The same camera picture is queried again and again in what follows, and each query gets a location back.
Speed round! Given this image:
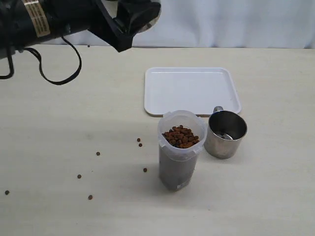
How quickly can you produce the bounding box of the white curtain backdrop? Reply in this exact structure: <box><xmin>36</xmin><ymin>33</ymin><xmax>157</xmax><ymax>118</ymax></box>
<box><xmin>36</xmin><ymin>0</ymin><xmax>315</xmax><ymax>49</ymax></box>

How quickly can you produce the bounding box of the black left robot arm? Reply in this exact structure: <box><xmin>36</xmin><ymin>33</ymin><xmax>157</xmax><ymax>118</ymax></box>
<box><xmin>0</xmin><ymin>0</ymin><xmax>161</xmax><ymax>58</ymax></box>

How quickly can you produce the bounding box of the translucent plastic container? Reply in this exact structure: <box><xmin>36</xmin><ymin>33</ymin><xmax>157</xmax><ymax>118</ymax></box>
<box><xmin>157</xmin><ymin>110</ymin><xmax>207</xmax><ymax>191</ymax></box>

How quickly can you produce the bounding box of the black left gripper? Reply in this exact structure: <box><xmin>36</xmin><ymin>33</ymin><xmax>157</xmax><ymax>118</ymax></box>
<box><xmin>46</xmin><ymin>0</ymin><xmax>161</xmax><ymax>52</ymax></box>

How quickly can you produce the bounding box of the steel mug with kibble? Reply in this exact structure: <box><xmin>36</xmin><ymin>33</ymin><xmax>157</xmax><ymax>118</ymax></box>
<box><xmin>137</xmin><ymin>16</ymin><xmax>160</xmax><ymax>34</ymax></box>

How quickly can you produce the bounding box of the white plastic tray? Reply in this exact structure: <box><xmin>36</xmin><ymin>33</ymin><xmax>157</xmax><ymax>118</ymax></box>
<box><xmin>144</xmin><ymin>67</ymin><xmax>242</xmax><ymax>116</ymax></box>

